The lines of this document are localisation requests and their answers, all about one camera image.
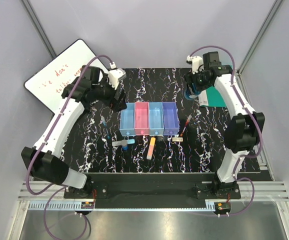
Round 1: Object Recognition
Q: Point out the red pen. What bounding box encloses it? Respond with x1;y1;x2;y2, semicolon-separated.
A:
179;114;192;138

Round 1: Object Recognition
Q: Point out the grey marker with blue cap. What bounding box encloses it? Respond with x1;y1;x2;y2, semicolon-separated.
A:
112;139;135;147

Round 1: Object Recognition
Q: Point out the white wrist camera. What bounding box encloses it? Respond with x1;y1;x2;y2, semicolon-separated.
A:
108;62;127;90
186;55;204;74

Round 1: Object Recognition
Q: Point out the black marble pattern mat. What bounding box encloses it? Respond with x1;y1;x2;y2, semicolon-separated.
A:
33;67;262;174

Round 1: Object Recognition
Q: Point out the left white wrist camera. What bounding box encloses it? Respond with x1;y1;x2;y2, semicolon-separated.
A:
108;62;127;90

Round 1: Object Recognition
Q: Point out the pink bin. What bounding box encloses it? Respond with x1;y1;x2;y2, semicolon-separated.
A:
134;102;149;136

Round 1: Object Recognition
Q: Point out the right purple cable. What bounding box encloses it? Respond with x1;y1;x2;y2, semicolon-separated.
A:
188;45;263;217

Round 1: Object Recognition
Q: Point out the sky blue bin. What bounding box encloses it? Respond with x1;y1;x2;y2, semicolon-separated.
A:
149;102;165;136

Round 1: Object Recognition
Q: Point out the purple cable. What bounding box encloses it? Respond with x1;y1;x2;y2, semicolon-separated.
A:
25;54;115;238
188;45;263;217

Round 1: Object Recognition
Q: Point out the white dry-erase board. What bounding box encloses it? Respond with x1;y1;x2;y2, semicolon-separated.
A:
24;39;95;113

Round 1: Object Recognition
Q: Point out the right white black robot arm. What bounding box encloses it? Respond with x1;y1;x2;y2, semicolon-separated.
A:
184;51;265;198

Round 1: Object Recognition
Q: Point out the small white eraser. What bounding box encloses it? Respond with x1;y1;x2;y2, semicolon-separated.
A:
172;137;183;142

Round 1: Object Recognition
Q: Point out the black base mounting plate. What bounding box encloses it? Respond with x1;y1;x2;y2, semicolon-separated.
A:
63;172;241;200

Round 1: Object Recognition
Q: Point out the green book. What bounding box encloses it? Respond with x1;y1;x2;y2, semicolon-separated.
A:
199;63;235;108

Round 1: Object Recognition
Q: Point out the light blue bin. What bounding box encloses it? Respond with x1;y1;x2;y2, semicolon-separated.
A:
119;103;136;137

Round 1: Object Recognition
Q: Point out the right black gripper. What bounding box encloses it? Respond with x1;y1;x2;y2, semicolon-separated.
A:
183;67;212;96

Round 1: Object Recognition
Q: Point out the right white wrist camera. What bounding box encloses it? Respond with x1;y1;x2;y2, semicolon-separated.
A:
186;55;204;74

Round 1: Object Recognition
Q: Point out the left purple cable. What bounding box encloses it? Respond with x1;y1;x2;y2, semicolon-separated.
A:
25;54;115;238

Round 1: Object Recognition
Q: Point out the blue pen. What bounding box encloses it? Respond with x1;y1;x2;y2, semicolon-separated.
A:
101;116;111;140

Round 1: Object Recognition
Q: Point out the blue ink bottle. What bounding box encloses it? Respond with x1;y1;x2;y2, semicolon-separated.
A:
183;86;201;101

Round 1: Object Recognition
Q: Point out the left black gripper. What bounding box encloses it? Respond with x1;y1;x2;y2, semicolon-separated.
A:
92;73;128;112

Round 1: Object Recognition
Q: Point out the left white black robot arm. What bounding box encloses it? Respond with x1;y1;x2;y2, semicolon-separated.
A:
21;65;127;198

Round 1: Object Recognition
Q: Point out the orange pink highlighter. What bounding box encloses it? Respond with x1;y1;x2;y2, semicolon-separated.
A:
146;137;156;160

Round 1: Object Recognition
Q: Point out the purple bin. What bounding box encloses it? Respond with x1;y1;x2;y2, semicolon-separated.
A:
162;102;180;136

